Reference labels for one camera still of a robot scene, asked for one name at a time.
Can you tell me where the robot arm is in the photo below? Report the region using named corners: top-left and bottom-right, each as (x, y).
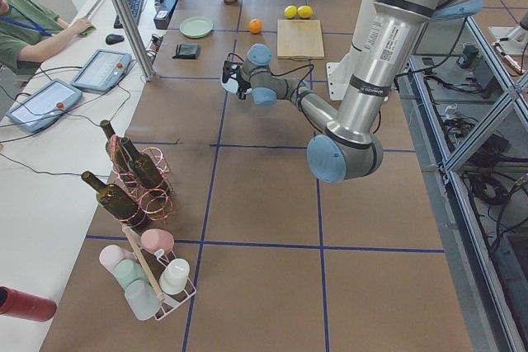
top-left (222, 0), bottom-right (484, 183)

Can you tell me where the light blue plate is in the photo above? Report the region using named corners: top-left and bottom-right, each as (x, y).
top-left (221, 78), bottom-right (238, 94)

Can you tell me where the dark grey folded cloth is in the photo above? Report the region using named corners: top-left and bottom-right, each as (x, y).
top-left (172, 43), bottom-right (200, 59)

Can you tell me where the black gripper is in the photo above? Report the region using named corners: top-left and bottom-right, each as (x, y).
top-left (221, 60), bottom-right (251, 100)

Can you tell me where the white wire cup rack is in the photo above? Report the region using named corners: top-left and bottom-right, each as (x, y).
top-left (122, 227), bottom-right (196, 321)

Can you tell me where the white cup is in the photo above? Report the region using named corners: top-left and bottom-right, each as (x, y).
top-left (159, 258), bottom-right (190, 295)

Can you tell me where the grey blue cup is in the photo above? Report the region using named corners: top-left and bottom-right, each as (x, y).
top-left (125, 279), bottom-right (161, 321)

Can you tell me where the near teach pendant tablet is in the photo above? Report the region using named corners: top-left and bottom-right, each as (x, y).
top-left (7, 79), bottom-right (83, 133)

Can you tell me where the right yellow lemon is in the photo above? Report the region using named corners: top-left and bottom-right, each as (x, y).
top-left (297, 5), bottom-right (314, 19)

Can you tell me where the middle dark wine bottle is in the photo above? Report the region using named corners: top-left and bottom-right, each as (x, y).
top-left (120, 138), bottom-right (168, 191)

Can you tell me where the pale pink cup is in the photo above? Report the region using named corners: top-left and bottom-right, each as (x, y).
top-left (99, 245), bottom-right (135, 274)

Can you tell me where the black keyboard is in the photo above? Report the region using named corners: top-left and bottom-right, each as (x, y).
top-left (126, 0), bottom-right (144, 25)

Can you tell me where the wooden cutting board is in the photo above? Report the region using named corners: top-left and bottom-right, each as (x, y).
top-left (276, 20), bottom-right (325, 59)

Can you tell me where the aluminium frame post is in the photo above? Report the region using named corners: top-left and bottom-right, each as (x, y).
top-left (111, 0), bottom-right (155, 82)

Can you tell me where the black computer mouse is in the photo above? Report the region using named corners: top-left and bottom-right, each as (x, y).
top-left (105, 34), bottom-right (125, 45)

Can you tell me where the wooden rack handle stick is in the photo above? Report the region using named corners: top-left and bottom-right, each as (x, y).
top-left (122, 226), bottom-right (165, 303)

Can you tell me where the light green plate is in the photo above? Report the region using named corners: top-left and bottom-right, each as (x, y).
top-left (179, 16), bottom-right (214, 39)

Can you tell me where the pink cup on rack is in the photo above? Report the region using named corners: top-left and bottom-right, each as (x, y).
top-left (140, 228), bottom-right (174, 254)

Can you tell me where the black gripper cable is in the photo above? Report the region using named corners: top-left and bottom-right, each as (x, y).
top-left (228, 53), bottom-right (317, 101)

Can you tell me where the person in green shirt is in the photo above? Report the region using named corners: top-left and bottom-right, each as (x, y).
top-left (1, 0), bottom-right (95, 82)

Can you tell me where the orange fruit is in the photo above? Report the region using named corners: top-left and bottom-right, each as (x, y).
top-left (247, 19), bottom-right (263, 35)

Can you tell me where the far teach pendant tablet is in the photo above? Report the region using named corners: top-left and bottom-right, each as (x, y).
top-left (71, 49), bottom-right (132, 93)

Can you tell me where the pale green cup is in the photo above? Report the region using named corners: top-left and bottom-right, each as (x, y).
top-left (112, 259), bottom-right (149, 289)

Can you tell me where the front dark wine bottle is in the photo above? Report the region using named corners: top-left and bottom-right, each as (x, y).
top-left (81, 171), bottom-right (152, 232)

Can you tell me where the yellow lemon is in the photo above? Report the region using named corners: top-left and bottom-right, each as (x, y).
top-left (284, 5), bottom-right (298, 20)
top-left (297, 5), bottom-right (314, 19)

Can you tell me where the rear dark wine bottle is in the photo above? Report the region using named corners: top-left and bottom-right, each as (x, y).
top-left (100, 120), bottom-right (129, 174)

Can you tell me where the copper wire bottle rack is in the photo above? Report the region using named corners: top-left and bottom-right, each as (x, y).
top-left (106, 133), bottom-right (174, 224)

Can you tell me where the teach pendant tablet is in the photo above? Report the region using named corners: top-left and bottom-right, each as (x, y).
top-left (71, 49), bottom-right (132, 93)
top-left (7, 79), bottom-right (83, 133)

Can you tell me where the red cylinder bottle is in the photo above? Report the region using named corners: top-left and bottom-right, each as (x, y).
top-left (1, 286), bottom-right (57, 322)

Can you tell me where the dark wine bottle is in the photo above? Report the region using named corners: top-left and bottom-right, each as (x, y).
top-left (81, 171), bottom-right (152, 232)
top-left (120, 138), bottom-right (168, 191)
top-left (100, 120), bottom-right (129, 174)

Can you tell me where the left yellow lemon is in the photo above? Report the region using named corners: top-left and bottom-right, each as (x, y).
top-left (284, 5), bottom-right (298, 20)

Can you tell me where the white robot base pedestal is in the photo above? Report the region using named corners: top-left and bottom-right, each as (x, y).
top-left (327, 0), bottom-right (375, 101)

